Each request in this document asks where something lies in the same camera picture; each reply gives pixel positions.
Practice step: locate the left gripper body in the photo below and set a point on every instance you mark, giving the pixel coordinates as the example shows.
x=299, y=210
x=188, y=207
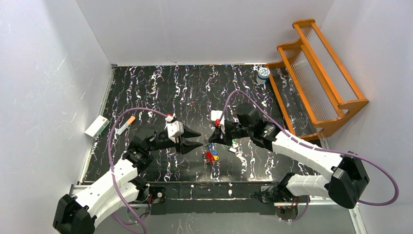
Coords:
x=180, y=140

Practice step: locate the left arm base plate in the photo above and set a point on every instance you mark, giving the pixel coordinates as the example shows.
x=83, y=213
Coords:
x=152, y=195

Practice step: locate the aluminium rail frame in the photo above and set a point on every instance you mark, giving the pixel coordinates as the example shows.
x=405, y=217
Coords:
x=224, y=198

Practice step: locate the keyring with coloured tags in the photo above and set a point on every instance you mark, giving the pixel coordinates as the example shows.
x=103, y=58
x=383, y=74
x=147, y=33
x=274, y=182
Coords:
x=210, y=156

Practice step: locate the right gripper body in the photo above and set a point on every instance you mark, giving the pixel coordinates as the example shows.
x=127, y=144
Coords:
x=222, y=133

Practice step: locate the orange white marker tube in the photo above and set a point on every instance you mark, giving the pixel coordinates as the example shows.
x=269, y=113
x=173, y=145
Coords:
x=126, y=125

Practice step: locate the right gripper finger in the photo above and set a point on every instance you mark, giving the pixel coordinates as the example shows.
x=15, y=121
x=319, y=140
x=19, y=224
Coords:
x=227, y=137
x=218, y=137

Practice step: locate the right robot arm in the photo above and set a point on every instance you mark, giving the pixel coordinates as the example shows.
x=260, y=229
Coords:
x=341, y=178

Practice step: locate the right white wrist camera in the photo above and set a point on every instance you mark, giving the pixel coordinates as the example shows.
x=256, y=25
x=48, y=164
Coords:
x=216, y=119

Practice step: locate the white cardboard box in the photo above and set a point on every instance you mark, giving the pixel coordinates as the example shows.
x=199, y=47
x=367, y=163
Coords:
x=97, y=127

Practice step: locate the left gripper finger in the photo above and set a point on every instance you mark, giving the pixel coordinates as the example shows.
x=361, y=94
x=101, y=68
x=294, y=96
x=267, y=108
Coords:
x=189, y=133
x=185, y=147

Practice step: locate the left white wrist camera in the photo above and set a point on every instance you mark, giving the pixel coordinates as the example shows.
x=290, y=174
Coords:
x=174, y=128

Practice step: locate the small white blue jar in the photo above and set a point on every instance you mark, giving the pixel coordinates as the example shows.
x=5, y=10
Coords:
x=263, y=75

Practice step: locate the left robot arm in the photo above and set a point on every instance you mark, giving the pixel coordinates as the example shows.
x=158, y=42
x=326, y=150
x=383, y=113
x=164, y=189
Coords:
x=83, y=212

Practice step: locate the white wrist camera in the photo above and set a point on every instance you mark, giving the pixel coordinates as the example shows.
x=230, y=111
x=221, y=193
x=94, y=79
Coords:
x=174, y=128
x=216, y=119

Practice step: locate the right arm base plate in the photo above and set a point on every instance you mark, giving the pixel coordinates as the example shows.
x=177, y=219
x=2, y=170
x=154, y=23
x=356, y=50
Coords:
x=271, y=194

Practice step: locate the orange wooden rack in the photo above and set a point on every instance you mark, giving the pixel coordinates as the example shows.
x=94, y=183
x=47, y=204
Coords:
x=314, y=90

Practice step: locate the green tagged loose key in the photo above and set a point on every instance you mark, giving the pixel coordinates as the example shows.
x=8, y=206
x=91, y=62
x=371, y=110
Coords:
x=233, y=147

